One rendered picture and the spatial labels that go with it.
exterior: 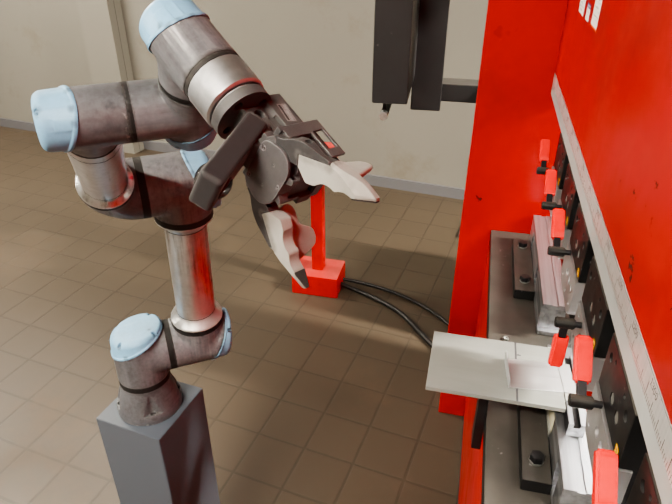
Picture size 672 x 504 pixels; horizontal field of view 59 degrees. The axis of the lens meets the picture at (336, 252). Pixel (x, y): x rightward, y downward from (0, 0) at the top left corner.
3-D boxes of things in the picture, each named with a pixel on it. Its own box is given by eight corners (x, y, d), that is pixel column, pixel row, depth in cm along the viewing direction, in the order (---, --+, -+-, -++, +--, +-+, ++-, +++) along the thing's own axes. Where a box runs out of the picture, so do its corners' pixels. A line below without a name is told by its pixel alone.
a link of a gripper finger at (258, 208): (302, 244, 64) (283, 164, 62) (290, 248, 62) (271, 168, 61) (273, 245, 67) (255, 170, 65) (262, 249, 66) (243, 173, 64)
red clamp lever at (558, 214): (551, 205, 113) (548, 253, 110) (574, 208, 112) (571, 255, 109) (550, 209, 115) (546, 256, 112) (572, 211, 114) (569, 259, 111)
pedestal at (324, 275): (302, 273, 337) (297, 133, 295) (345, 278, 332) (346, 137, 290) (292, 292, 321) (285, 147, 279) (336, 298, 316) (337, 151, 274)
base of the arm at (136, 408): (104, 415, 139) (95, 384, 134) (144, 374, 152) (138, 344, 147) (157, 433, 135) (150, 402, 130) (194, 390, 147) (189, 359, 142)
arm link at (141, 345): (115, 362, 141) (104, 316, 134) (172, 348, 145) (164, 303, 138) (119, 395, 131) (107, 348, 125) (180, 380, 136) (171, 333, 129)
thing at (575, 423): (557, 364, 126) (559, 353, 124) (571, 366, 125) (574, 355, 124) (565, 435, 109) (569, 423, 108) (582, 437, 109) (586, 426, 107)
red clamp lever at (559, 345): (544, 360, 100) (555, 313, 95) (570, 364, 99) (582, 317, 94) (545, 367, 98) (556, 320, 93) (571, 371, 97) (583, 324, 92)
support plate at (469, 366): (433, 334, 132) (434, 330, 131) (557, 352, 126) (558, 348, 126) (425, 389, 117) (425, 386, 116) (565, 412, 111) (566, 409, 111)
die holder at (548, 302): (528, 240, 192) (533, 214, 187) (547, 242, 191) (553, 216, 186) (536, 334, 150) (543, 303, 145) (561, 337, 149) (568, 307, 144)
